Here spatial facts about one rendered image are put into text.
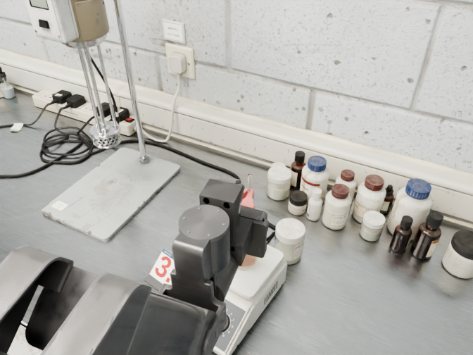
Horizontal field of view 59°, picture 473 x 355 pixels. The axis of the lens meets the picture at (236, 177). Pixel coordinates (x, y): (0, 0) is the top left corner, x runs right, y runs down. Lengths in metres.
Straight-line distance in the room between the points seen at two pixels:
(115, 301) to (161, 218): 0.73
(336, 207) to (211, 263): 0.49
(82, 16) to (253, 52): 0.41
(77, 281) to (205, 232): 0.18
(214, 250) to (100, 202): 0.62
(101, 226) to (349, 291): 0.55
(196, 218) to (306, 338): 0.39
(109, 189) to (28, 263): 0.79
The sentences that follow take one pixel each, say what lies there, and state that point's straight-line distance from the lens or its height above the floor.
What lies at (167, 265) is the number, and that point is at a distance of 0.85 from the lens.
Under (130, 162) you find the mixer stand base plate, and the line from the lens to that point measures 1.15.
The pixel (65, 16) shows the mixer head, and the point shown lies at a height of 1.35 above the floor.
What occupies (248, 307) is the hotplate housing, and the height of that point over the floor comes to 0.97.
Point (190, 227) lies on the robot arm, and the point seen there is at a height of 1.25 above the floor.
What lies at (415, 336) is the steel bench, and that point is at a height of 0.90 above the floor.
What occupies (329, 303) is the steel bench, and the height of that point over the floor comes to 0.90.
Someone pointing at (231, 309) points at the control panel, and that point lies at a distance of 0.74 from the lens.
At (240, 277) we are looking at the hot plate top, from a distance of 0.74.
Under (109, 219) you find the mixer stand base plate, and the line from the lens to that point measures 0.99.
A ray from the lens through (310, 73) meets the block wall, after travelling 1.00.
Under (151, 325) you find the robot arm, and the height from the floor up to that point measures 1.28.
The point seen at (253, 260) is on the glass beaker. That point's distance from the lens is 0.74.
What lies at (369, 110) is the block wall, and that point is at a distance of 1.00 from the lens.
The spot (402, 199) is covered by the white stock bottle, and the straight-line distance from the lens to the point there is 0.93.
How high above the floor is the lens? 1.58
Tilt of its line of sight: 39 degrees down
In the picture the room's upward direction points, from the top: straight up
